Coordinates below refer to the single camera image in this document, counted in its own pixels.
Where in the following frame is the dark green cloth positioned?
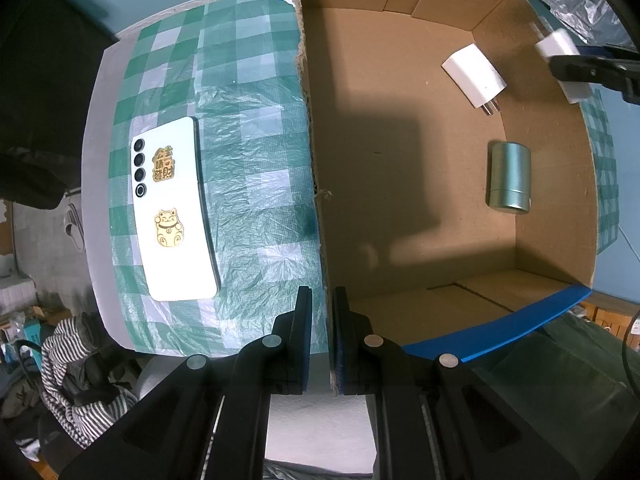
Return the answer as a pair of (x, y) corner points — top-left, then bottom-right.
(475, 310), (640, 461)

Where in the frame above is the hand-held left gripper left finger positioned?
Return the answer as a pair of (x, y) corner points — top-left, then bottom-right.
(60, 285), (313, 480)

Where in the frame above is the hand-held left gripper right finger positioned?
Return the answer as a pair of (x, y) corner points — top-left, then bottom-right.
(331, 286), (591, 480)

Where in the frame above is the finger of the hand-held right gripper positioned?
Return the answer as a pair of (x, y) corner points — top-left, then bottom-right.
(547, 44), (640, 107)

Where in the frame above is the white phone with gold stickers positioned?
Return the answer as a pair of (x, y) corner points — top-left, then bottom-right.
(130, 116), (222, 302)

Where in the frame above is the white charger plug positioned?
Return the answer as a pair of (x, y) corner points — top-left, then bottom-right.
(441, 44), (507, 117)

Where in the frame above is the blue cardboard box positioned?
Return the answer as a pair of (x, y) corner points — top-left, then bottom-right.
(292, 0), (601, 363)

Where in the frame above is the black hanging clothing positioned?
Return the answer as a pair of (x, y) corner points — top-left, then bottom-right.
(0, 0), (121, 211)

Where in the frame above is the white oval case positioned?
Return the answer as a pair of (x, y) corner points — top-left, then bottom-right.
(534, 29), (595, 106)

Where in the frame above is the teal round tin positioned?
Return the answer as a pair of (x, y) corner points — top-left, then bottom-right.
(486, 142), (532, 215)

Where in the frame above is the large check green tablecloth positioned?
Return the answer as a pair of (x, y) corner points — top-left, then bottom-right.
(95, 0), (623, 361)

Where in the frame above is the striped cloth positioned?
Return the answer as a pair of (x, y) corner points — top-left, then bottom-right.
(40, 312), (141, 448)

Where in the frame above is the white slipper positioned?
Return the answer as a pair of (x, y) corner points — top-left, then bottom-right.
(64, 207), (86, 253)

